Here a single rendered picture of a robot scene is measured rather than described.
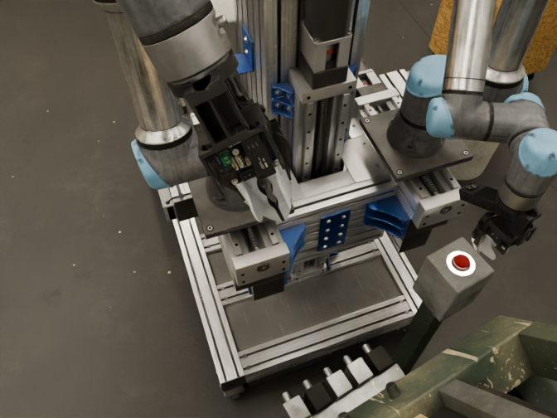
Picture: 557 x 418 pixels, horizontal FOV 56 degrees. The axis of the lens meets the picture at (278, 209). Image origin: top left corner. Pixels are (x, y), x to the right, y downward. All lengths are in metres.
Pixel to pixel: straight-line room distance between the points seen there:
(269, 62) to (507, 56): 0.51
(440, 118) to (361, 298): 1.17
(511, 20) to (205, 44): 0.84
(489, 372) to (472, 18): 0.76
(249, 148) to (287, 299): 1.57
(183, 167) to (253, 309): 1.03
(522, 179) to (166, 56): 0.71
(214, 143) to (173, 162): 0.60
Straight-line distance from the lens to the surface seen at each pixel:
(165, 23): 0.48
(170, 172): 1.11
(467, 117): 1.04
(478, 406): 1.16
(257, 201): 0.60
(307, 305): 2.04
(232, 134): 0.50
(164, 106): 1.06
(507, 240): 1.13
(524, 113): 1.08
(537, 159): 0.99
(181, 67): 0.49
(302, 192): 1.40
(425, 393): 1.25
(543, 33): 3.15
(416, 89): 1.28
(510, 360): 1.36
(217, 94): 0.49
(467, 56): 1.04
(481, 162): 2.70
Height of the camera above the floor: 2.07
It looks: 55 degrees down
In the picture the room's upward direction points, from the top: straight up
